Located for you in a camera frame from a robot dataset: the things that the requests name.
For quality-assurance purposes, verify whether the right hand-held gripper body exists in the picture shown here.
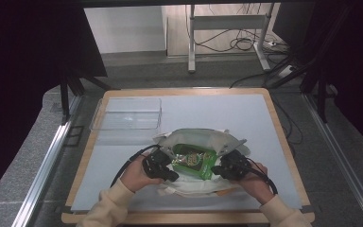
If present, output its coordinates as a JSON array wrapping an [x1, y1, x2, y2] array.
[[216, 138, 253, 181]]

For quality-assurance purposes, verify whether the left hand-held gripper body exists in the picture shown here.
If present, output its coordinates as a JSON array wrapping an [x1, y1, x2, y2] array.
[[142, 148, 174, 179]]

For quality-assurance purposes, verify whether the green snack packet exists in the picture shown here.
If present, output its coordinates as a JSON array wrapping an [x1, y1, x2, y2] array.
[[170, 143, 219, 182]]

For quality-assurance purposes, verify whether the white patterned tote bag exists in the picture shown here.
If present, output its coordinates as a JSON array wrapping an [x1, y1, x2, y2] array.
[[152, 127, 252, 199]]

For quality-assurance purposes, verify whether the clear plastic box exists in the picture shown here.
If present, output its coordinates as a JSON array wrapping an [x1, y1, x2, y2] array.
[[89, 96, 164, 132]]

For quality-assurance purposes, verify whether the person's left hand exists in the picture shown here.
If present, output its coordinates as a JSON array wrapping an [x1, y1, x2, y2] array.
[[120, 154, 164, 193]]

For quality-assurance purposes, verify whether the person's right hand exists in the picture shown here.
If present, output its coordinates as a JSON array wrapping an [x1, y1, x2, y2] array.
[[231, 162, 275, 206]]

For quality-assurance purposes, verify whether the white table mat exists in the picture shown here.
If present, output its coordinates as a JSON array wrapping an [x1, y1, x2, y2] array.
[[70, 93, 303, 212]]

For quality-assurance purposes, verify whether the white power strip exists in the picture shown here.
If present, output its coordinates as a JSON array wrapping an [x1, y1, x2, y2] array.
[[277, 64, 296, 79]]

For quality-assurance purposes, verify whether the black metal stand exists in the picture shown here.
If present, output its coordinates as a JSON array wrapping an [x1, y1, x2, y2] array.
[[60, 70, 112, 126], [266, 56, 329, 124]]

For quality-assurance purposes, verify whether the white panel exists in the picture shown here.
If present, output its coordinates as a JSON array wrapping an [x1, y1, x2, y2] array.
[[83, 6, 168, 55]]

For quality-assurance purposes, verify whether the black curtain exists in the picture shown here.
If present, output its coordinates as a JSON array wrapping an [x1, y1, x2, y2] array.
[[0, 0, 108, 206], [272, 0, 363, 159]]

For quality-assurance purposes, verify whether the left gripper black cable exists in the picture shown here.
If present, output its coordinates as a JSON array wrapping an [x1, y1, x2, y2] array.
[[110, 144, 162, 188]]

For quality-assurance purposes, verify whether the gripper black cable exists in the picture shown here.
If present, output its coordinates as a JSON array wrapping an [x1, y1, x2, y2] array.
[[247, 157, 279, 196], [110, 144, 162, 188]]

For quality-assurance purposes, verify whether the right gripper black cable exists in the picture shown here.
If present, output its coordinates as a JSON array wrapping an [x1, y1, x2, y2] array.
[[247, 157, 279, 196]]

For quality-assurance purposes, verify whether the thin black cable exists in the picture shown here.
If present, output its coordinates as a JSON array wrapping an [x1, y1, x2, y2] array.
[[270, 94, 304, 146]]

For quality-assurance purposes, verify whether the aluminium rail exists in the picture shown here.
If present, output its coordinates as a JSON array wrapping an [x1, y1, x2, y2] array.
[[12, 94, 83, 227], [302, 93, 363, 226]]

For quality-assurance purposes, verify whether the tangle of floor cables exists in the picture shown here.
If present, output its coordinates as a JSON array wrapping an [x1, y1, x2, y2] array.
[[195, 3, 289, 55]]

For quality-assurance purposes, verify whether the white desk frame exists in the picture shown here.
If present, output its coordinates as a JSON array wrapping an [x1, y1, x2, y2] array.
[[187, 3, 277, 74]]

